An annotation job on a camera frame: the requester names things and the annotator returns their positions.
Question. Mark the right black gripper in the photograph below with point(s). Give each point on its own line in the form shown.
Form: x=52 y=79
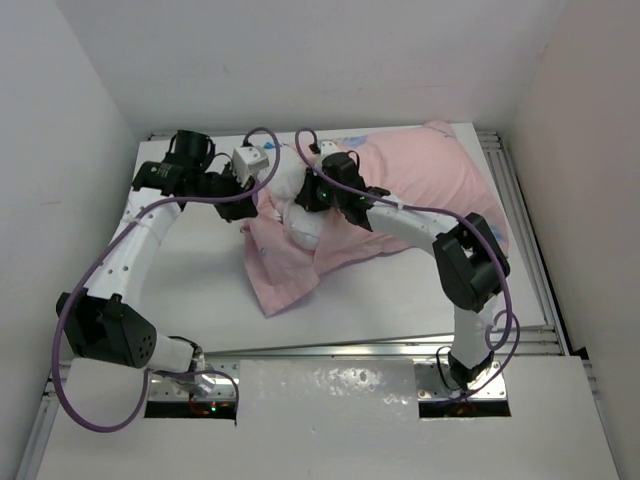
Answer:
x=309 y=194

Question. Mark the pink printed pillowcase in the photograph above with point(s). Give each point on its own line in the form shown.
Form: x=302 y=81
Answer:
x=287 y=249

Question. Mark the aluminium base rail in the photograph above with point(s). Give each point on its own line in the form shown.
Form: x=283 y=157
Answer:
x=361 y=366

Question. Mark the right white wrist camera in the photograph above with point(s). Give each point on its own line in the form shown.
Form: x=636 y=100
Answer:
x=324 y=148

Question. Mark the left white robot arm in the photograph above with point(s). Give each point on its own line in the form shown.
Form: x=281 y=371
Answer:
x=102 y=321

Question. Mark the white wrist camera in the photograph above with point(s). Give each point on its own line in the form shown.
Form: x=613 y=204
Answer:
x=324 y=148
x=247 y=162

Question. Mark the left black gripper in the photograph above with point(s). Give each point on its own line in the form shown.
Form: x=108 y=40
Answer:
x=237 y=209

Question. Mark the white pillow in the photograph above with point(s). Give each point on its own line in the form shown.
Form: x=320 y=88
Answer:
x=301 y=226

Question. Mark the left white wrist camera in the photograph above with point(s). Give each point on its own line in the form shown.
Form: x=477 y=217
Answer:
x=247 y=162

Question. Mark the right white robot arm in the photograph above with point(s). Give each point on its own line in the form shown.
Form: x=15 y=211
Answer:
x=471 y=265

